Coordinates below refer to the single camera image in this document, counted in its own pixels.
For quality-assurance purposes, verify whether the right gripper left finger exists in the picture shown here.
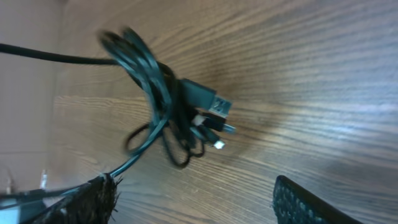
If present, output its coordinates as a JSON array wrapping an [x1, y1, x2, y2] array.
[[19, 174, 122, 224]]

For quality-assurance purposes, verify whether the black long USB cable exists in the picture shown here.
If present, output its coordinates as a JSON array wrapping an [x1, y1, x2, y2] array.
[[0, 42, 236, 203]]

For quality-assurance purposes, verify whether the black thin micro-USB cable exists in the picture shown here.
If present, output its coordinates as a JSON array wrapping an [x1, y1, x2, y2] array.
[[124, 118, 226, 170]]

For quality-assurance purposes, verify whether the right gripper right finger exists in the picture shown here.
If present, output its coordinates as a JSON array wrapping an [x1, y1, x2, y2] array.
[[272, 175, 361, 224]]

